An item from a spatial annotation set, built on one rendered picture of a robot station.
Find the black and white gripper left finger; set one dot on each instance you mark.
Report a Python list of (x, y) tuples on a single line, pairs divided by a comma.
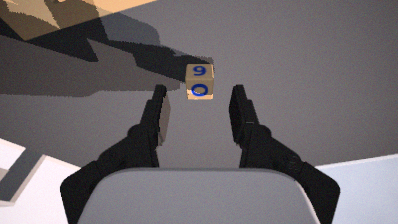
[(137, 150)]

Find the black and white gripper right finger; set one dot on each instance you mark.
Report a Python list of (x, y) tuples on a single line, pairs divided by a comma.
[(261, 150)]

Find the peach flat mat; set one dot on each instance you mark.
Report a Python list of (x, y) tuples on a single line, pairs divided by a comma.
[(33, 18)]

